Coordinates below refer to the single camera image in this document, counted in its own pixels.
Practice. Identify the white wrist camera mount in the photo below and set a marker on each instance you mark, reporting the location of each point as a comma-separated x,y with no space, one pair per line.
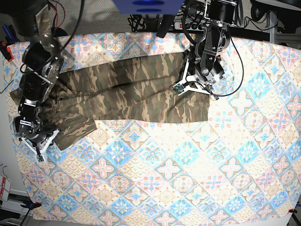
40,156
214,76

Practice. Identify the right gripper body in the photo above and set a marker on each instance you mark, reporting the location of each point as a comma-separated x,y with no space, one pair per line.
42,139

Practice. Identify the white power strip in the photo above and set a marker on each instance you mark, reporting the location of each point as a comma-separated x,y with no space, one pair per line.
190,27

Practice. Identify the red black clamp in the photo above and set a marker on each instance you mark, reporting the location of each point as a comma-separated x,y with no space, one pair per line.
6,52

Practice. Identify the patterned tile tablecloth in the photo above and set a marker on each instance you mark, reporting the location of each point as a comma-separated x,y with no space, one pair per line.
242,165

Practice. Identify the blue clamp bottom left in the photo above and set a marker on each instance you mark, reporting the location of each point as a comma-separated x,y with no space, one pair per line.
30,205

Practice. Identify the camouflage T-shirt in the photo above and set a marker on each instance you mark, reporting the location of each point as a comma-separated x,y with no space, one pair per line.
139,88

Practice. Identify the red white paper tag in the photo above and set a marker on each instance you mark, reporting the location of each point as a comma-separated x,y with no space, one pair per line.
5,186

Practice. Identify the blue handled clamp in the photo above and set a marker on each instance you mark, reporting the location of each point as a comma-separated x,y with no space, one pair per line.
11,36

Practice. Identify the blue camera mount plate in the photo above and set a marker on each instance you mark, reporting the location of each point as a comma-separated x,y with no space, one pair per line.
168,7

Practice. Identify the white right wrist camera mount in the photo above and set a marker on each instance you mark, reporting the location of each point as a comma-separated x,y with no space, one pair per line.
40,156

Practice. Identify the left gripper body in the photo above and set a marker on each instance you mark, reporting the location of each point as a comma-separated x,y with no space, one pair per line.
195,79

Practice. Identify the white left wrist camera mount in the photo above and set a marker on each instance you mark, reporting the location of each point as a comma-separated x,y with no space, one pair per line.
214,76

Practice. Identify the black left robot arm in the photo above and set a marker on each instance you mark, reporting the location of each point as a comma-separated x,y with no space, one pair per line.
216,37

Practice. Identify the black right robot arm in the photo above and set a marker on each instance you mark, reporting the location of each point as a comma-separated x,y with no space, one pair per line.
41,66

